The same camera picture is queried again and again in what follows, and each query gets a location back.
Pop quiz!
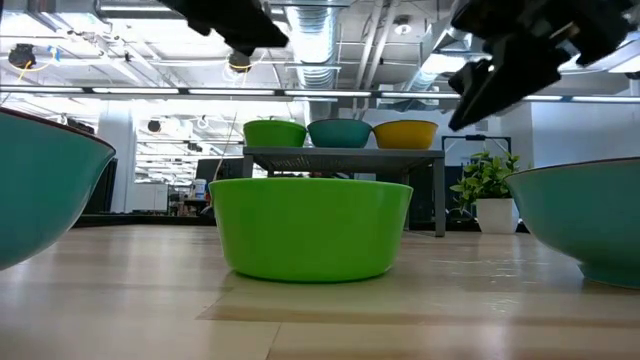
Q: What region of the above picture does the black rectangular stand frame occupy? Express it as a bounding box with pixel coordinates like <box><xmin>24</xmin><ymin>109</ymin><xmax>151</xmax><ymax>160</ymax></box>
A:
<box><xmin>441</xmin><ymin>134</ymin><xmax>512</xmax><ymax>166</ymax></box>

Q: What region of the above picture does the silver ribbed ceiling duct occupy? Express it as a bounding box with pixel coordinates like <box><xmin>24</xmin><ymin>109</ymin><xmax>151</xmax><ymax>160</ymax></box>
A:
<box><xmin>284</xmin><ymin>4</ymin><xmax>342</xmax><ymax>91</ymax></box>

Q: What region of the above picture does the green mini bowl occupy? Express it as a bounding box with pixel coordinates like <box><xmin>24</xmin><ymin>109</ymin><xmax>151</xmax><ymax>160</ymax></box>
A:
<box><xmin>243</xmin><ymin>119</ymin><xmax>308</xmax><ymax>148</ymax></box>
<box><xmin>208</xmin><ymin>177</ymin><xmax>415</xmax><ymax>284</ymax></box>

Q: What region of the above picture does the white plant pot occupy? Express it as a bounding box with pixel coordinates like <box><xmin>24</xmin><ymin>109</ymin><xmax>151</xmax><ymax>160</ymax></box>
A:
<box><xmin>475</xmin><ymin>197</ymin><xmax>520</xmax><ymax>235</ymax></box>

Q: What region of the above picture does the yellow patterned mini bowl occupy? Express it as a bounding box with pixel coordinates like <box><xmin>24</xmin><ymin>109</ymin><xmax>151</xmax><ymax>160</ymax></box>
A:
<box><xmin>372</xmin><ymin>119</ymin><xmax>440</xmax><ymax>150</ymax></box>

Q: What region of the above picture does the black ceiling device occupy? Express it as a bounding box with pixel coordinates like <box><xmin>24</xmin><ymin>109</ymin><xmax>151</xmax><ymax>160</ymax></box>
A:
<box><xmin>7</xmin><ymin>43</ymin><xmax>37</xmax><ymax>70</ymax></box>

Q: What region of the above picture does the grey perforated metal shelf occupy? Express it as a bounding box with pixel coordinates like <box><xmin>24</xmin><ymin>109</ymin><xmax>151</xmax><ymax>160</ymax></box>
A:
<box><xmin>241</xmin><ymin>146</ymin><xmax>447</xmax><ymax>238</ymax></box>

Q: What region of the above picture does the green leafy plant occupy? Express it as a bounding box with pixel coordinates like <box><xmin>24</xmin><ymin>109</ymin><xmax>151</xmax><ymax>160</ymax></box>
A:
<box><xmin>449</xmin><ymin>151</ymin><xmax>521</xmax><ymax>214</ymax></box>

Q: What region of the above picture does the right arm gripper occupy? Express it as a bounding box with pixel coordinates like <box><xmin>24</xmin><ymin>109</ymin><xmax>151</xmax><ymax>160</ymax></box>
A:
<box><xmin>447</xmin><ymin>0</ymin><xmax>640</xmax><ymax>132</ymax></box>

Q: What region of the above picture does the silver slanted ceiling duct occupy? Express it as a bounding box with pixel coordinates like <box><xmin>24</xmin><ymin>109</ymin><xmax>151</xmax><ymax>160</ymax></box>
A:
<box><xmin>404</xmin><ymin>24</ymin><xmax>476</xmax><ymax>94</ymax></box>

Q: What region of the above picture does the LED light bar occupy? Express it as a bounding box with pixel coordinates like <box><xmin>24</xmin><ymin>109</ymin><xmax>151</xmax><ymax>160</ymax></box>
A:
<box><xmin>0</xmin><ymin>85</ymin><xmax>640</xmax><ymax>104</ymax></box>

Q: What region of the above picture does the teal patterned mini bowl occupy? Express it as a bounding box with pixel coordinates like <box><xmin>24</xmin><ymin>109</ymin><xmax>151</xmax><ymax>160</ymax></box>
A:
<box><xmin>504</xmin><ymin>157</ymin><xmax>640</xmax><ymax>290</ymax></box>
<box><xmin>306</xmin><ymin>118</ymin><xmax>374</xmax><ymax>149</ymax></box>
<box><xmin>0</xmin><ymin>107</ymin><xmax>117</xmax><ymax>271</ymax></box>

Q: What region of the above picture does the black cabinet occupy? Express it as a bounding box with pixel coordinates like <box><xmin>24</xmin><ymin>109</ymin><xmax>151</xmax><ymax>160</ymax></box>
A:
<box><xmin>84</xmin><ymin>157</ymin><xmax>119</xmax><ymax>215</ymax></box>

